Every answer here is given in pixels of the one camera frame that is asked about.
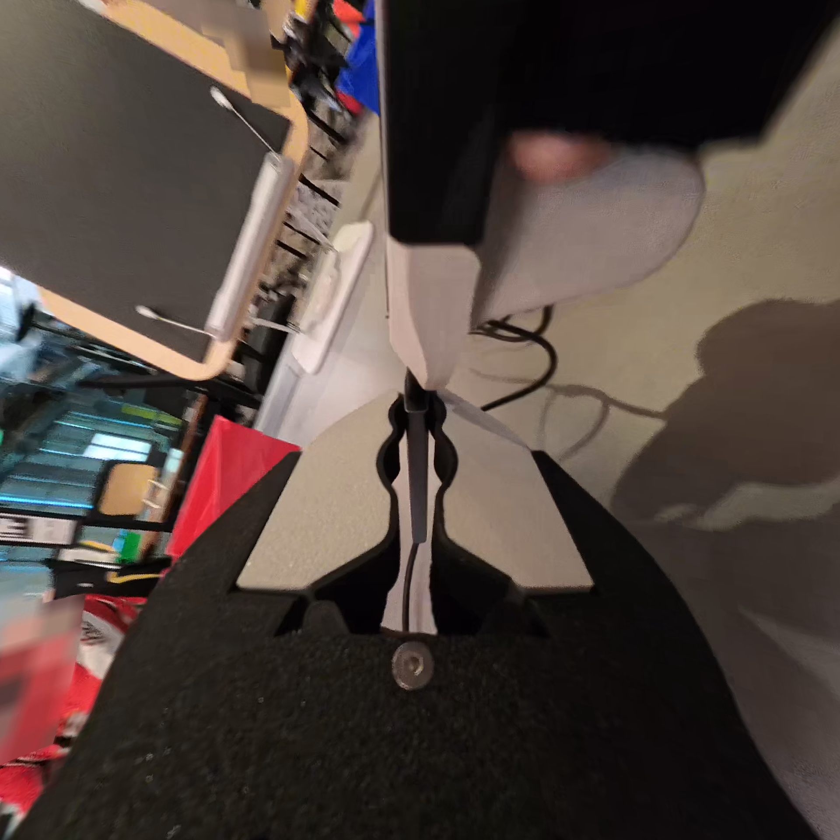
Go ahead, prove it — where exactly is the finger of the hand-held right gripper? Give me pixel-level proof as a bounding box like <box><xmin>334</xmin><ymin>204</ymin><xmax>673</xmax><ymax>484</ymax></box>
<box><xmin>385</xmin><ymin>237</ymin><xmax>489</xmax><ymax>391</ymax></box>
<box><xmin>473</xmin><ymin>142</ymin><xmax>706</xmax><ymax>329</ymax></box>

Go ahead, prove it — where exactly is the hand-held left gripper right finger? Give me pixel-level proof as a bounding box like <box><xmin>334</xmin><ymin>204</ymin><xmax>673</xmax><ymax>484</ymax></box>
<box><xmin>431</xmin><ymin>394</ymin><xmax>592</xmax><ymax>615</ymax></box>

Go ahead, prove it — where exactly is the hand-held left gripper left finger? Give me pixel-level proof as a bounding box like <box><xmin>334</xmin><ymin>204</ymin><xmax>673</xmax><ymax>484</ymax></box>
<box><xmin>241</xmin><ymin>394</ymin><xmax>401</xmax><ymax>615</ymax></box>

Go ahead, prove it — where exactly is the grey hub with cable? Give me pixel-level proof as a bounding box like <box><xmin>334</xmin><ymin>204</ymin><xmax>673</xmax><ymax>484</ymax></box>
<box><xmin>401</xmin><ymin>372</ymin><xmax>434</xmax><ymax>644</ymax></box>

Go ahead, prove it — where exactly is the red plastic bin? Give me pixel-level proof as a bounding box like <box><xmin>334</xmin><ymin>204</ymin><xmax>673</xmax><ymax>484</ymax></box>
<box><xmin>168</xmin><ymin>418</ymin><xmax>303</xmax><ymax>559</ymax></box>

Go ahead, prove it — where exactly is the thick black cable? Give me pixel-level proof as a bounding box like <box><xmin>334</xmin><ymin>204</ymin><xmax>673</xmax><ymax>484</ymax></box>
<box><xmin>473</xmin><ymin>305</ymin><xmax>618</xmax><ymax>447</ymax></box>

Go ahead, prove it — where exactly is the grey desk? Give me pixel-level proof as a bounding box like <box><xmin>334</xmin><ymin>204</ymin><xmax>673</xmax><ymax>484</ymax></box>
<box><xmin>256</xmin><ymin>27</ymin><xmax>840</xmax><ymax>840</ymax></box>

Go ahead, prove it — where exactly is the person's right hand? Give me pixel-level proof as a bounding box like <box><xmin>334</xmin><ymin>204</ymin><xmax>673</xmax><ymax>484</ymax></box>
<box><xmin>510</xmin><ymin>129</ymin><xmax>611</xmax><ymax>182</ymax></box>

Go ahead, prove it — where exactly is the red white printed bag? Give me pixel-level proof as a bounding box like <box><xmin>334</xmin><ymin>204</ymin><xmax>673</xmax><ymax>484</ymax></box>
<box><xmin>0</xmin><ymin>591</ymin><xmax>132</xmax><ymax>815</ymax></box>

